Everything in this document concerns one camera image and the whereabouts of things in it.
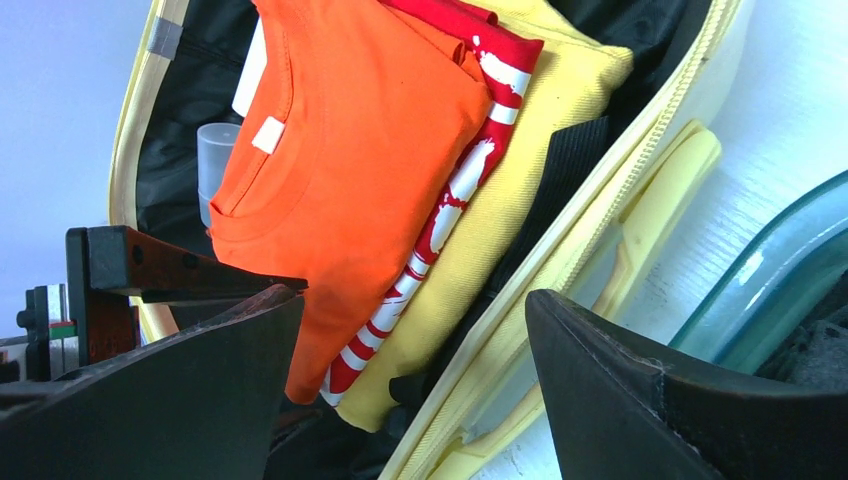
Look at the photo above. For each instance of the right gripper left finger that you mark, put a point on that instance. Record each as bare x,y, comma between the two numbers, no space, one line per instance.
200,404

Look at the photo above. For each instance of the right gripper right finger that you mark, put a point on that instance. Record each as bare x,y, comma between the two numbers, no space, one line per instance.
623,406

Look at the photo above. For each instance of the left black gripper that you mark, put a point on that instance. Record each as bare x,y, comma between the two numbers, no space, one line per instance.
106,266

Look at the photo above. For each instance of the yellow hard-shell suitcase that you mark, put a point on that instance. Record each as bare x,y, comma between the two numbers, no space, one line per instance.
643,184

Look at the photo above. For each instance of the teal transparent plastic tray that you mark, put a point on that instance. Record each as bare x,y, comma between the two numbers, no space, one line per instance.
777,280

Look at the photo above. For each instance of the orange t-shirt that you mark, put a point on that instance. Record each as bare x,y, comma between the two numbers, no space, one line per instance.
359,118

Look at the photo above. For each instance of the yellow garment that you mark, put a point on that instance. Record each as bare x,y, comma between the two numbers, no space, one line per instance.
572,83

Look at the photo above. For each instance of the red white striped garment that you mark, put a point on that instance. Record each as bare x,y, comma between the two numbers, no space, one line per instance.
507,61

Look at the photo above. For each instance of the dark navy fabric item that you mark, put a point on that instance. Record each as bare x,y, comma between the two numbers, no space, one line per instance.
815,354

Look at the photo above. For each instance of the clear plastic bottle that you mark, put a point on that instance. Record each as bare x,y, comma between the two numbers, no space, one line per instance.
215,142

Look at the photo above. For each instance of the white cylindrical bottle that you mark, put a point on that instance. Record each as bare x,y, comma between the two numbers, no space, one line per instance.
252,71

